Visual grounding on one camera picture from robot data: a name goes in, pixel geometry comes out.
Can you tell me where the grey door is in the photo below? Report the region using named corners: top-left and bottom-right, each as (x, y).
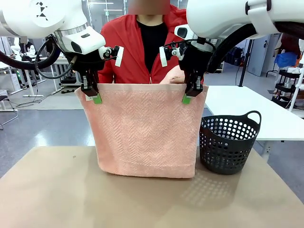
top-left (251, 33), bottom-right (275, 77)

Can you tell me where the white shoe rack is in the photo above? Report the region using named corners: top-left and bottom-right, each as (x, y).
top-left (213, 60), bottom-right (226, 74)

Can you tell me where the white lab table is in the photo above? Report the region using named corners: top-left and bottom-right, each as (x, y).
top-left (0, 55), bottom-right (46, 98)

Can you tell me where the black suitcase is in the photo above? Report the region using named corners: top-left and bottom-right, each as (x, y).
top-left (225, 46), bottom-right (246, 67)

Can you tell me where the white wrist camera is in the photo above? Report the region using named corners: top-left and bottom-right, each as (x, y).
top-left (159, 40), bottom-right (189, 67)
top-left (98, 46), bottom-right (125, 67)

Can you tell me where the thick black left arm hose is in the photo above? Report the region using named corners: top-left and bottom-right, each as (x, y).
top-left (0, 44), bottom-right (63, 71)

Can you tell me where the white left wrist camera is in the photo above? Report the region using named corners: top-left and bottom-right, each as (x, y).
top-left (98, 46), bottom-right (125, 67)

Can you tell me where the person's left hand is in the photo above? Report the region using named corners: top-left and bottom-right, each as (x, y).
top-left (163, 66), bottom-right (187, 85)

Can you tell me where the black office chair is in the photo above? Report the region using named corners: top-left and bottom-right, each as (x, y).
top-left (0, 94), bottom-right (19, 131)

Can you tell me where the pink terry towel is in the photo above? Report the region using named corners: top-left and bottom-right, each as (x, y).
top-left (74, 83), bottom-right (209, 179)

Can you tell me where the thick black right arm hose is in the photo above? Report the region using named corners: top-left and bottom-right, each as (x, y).
top-left (206, 20), bottom-right (304, 74)

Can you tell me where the background person dark top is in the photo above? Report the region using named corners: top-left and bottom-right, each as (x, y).
top-left (19, 36), bottom-right (37, 57)

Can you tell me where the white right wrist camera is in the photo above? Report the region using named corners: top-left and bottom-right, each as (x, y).
top-left (159, 40), bottom-right (189, 67)

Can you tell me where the dark perforated plastic basket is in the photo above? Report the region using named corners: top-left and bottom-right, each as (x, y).
top-left (199, 110), bottom-right (262, 176)

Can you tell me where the large white table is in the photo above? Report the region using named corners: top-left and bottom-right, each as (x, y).
top-left (203, 85), bottom-right (304, 160)

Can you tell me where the black pole stand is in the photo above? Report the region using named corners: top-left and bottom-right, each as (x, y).
top-left (238, 38), bottom-right (253, 87)

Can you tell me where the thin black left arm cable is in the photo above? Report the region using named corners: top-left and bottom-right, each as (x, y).
top-left (34, 34), bottom-right (78, 80)

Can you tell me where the black shelf cart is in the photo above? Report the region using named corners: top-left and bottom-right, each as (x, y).
top-left (267, 68), bottom-right (304, 108)

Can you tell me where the white rack frame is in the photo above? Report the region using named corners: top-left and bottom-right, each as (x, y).
top-left (288, 67), bottom-right (304, 113)

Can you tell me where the white workbench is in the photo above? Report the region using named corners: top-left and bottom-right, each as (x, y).
top-left (50, 56), bottom-right (80, 94)

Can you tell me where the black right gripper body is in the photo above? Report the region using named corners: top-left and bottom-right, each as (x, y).
top-left (178, 42), bottom-right (214, 75)

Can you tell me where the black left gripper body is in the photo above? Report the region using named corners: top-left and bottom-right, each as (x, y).
top-left (64, 48), bottom-right (105, 75)

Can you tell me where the thick black arm hose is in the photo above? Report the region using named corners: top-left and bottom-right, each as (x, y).
top-left (0, 44), bottom-right (63, 71)
top-left (206, 20), bottom-right (304, 74)

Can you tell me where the dark red hanging garment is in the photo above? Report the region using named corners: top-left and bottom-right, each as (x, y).
top-left (279, 32), bottom-right (302, 60)

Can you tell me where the person in red jacket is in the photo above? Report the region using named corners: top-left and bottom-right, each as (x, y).
top-left (97, 0), bottom-right (191, 85)

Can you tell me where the blue hanging garment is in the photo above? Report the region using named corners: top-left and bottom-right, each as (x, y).
top-left (273, 52), bottom-right (299, 68)

